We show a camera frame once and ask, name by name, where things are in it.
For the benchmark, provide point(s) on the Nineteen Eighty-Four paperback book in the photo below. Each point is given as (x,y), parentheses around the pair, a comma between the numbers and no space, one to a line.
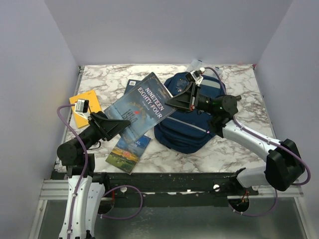
(143,105)

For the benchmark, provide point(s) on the Animal Farm paperback book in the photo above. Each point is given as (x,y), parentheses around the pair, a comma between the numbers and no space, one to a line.
(126,156)

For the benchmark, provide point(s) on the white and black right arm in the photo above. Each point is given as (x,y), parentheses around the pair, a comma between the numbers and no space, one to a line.
(283,163)

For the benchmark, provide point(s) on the dark blue thin notebook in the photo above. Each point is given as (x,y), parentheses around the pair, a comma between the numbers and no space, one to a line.
(131,83)

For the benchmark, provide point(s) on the black and white cylinder tool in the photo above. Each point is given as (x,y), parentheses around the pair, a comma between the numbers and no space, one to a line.
(238,98)

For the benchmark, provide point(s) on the aluminium front mounting rail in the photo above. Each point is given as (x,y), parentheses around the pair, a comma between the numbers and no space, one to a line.
(177,189)

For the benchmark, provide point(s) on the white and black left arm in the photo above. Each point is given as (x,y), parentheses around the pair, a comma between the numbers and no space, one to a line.
(84,190)

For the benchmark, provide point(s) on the yellow paperback book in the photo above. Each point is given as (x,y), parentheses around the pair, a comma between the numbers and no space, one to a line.
(94,107)

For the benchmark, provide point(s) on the clear plastic screw organiser box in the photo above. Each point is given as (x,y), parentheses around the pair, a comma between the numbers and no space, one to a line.
(197,64)

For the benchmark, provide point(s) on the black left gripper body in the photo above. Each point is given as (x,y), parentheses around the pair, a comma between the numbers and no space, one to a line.
(93,134)

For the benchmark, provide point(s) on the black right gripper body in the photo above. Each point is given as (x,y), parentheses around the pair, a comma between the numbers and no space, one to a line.
(205,102)

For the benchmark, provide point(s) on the navy blue student backpack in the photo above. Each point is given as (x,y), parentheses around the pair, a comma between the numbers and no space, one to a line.
(187,132)

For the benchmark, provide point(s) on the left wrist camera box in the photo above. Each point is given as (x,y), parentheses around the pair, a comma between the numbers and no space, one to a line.
(81,106)

